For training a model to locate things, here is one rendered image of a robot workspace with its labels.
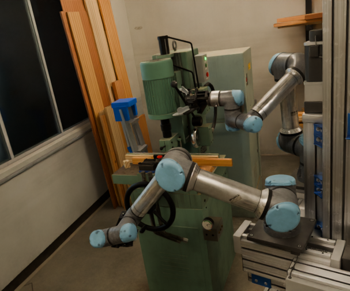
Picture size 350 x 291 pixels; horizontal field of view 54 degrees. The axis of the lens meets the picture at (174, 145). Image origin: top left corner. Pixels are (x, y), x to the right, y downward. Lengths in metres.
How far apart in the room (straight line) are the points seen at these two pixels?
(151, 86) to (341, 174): 0.99
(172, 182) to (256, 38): 3.06
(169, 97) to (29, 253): 1.75
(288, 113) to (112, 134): 1.91
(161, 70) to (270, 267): 1.06
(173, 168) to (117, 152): 2.18
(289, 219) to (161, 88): 0.95
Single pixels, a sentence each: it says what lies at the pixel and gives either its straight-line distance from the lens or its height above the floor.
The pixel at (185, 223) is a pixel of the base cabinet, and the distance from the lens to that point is 1.98.
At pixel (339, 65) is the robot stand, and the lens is 1.37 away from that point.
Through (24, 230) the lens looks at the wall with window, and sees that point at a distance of 2.92.
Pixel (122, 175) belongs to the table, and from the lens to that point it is 2.01.
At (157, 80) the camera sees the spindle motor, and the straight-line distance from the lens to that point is 1.82.
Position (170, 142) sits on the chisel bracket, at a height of 1.05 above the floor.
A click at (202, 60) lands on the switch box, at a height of 1.45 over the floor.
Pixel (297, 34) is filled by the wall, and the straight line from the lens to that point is 4.09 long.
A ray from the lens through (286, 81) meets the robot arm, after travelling 1.65.
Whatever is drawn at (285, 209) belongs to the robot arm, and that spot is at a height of 1.02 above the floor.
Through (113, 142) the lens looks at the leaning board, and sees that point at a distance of 3.35.
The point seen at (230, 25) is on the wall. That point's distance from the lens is 4.15.
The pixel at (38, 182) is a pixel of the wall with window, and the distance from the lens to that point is 2.99.
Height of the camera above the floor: 1.66
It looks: 19 degrees down
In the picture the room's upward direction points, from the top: 8 degrees counter-clockwise
